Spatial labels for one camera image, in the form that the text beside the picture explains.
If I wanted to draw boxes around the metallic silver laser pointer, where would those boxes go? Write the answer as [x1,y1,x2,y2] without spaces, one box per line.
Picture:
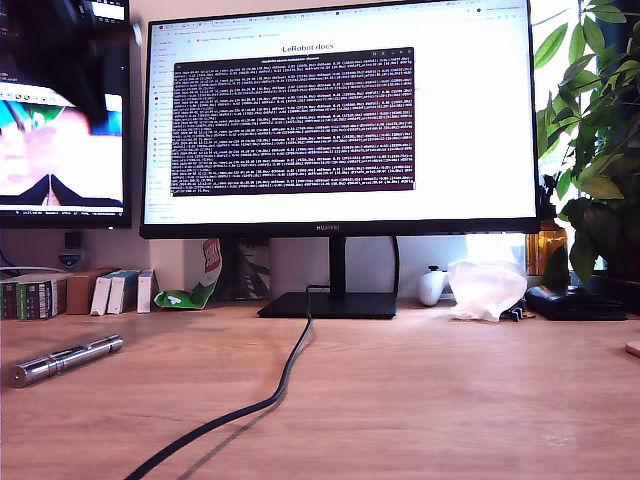
[10,333,125,390]

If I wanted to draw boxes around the black monitor with dark screen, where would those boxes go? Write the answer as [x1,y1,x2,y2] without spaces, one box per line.
[0,0,133,231]

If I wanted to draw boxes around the brown cardboard box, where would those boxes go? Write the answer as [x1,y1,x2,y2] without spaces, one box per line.
[65,268,121,316]

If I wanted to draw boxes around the white and blue box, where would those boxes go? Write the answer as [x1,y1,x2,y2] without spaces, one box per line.
[107,270,141,315]
[136,268,160,315]
[89,272,121,316]

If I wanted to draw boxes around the green and black box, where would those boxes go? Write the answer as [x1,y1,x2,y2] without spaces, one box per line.
[17,278,60,321]
[0,281,21,321]

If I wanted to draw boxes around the green snack bag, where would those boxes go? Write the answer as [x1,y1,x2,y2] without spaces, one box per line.
[152,238,223,310]

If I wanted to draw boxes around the grey patterned box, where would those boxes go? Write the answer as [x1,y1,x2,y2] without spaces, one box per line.
[219,238,274,301]

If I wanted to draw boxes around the black Huawei computer monitor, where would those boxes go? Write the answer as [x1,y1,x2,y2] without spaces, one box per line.
[138,0,543,320]

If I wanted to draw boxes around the white game controller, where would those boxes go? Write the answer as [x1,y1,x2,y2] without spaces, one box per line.
[417,265,451,307]

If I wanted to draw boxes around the crumpled white plastic bag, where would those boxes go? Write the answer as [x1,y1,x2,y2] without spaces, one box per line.
[447,258,529,323]

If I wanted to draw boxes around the amber glass bottle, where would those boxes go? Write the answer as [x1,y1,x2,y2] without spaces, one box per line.
[525,202,570,279]

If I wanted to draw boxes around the green leafy houseplant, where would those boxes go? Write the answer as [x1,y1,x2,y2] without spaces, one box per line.
[533,0,640,289]

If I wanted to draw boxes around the black leather pouch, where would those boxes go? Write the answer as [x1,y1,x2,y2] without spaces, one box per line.
[524,284,630,322]

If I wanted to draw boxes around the black plant pot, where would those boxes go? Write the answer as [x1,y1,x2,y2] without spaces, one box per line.
[589,272,640,316]

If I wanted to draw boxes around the black table cable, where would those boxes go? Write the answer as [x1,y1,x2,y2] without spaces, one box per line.
[122,284,331,480]

